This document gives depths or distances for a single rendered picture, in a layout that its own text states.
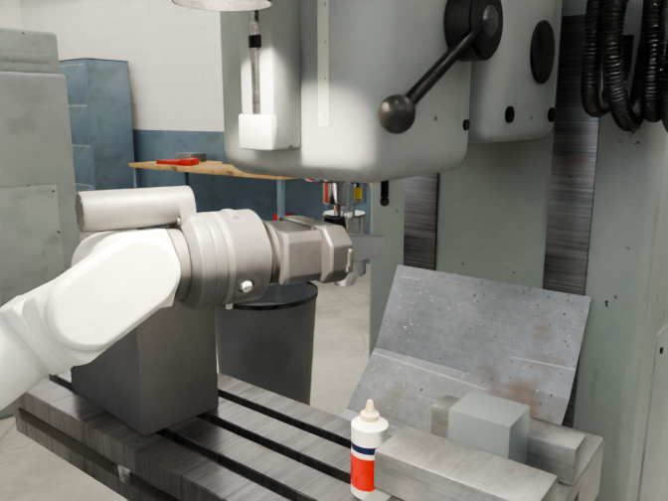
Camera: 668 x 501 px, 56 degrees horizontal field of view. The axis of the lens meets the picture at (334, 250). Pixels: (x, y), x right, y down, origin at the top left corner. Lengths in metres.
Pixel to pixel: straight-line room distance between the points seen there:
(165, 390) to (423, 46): 0.55
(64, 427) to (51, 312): 0.51
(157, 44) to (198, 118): 1.07
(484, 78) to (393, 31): 0.17
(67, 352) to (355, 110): 0.30
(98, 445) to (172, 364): 0.15
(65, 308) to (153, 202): 0.12
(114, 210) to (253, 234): 0.12
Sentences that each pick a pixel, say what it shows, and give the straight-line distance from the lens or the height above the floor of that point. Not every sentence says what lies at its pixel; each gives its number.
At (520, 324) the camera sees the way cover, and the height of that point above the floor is 1.07.
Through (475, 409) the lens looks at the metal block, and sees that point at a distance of 0.62.
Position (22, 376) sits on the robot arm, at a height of 1.18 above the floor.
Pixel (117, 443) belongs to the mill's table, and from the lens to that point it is 0.88.
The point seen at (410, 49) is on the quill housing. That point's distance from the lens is 0.56.
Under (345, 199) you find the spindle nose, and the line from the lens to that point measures 0.63.
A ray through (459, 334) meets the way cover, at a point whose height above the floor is 1.04.
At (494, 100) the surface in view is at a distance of 0.68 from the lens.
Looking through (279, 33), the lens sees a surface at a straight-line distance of 0.55.
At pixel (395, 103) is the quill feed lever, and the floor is 1.38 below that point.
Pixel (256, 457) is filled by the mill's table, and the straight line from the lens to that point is 0.81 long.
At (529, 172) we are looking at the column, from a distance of 0.95.
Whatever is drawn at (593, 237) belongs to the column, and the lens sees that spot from 0.94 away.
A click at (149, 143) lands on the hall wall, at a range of 8.05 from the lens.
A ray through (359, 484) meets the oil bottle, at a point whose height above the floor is 0.98.
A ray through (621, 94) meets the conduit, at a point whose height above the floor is 1.39.
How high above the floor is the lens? 1.37
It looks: 12 degrees down
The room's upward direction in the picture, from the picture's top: straight up
